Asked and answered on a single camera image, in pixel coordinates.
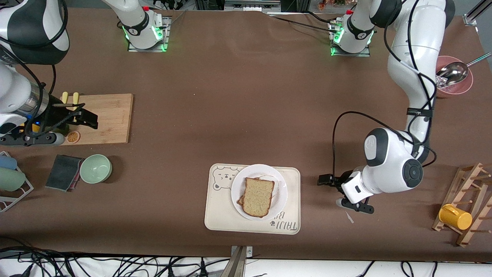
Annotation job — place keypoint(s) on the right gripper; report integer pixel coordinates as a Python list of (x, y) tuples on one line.
[(57, 116)]

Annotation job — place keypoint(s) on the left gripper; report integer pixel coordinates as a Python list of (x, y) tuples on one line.
[(336, 181)]

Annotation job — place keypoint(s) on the brown bread slice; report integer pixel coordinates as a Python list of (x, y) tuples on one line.
[(258, 198), (240, 201)]

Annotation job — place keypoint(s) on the white round plate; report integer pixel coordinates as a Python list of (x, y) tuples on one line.
[(240, 181)]

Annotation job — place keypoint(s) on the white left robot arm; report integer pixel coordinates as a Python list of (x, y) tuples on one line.
[(415, 38)]

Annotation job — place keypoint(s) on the yellow plastic fork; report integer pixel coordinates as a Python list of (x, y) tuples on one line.
[(75, 97)]

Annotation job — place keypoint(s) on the orange slice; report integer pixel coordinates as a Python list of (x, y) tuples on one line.
[(73, 137)]

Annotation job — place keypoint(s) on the yellow plastic knife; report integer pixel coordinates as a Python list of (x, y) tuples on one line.
[(65, 97)]

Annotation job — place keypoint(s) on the wooden cutting board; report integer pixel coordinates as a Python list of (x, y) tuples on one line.
[(111, 119)]

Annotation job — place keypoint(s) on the small paper scrap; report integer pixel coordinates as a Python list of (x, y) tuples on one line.
[(350, 219)]

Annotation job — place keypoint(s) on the cream tray with bear print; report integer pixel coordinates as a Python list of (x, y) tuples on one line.
[(293, 200)]

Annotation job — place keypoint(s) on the pale green bowl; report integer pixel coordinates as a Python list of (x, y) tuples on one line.
[(96, 169)]

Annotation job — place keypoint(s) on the dark grey cloth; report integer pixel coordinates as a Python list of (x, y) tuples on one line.
[(63, 173)]

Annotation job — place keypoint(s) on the pale blue cup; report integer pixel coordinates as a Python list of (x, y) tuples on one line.
[(7, 162)]

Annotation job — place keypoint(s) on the pale green cup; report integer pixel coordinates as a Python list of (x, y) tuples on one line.
[(11, 179)]

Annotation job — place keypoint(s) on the yellow mug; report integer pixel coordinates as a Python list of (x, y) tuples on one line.
[(455, 217)]

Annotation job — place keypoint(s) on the wooden drying rack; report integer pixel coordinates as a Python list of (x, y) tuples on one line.
[(467, 181)]

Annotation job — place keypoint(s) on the pink bowl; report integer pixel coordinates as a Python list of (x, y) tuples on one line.
[(461, 87)]

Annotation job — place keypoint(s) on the metal scoop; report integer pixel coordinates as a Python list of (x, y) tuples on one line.
[(453, 73)]

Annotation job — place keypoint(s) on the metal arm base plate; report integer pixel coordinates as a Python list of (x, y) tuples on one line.
[(365, 54), (166, 38)]

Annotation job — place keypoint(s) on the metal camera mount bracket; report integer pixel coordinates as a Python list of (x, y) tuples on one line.
[(238, 263)]

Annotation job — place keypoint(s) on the aluminium frame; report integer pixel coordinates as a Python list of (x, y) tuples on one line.
[(251, 4)]

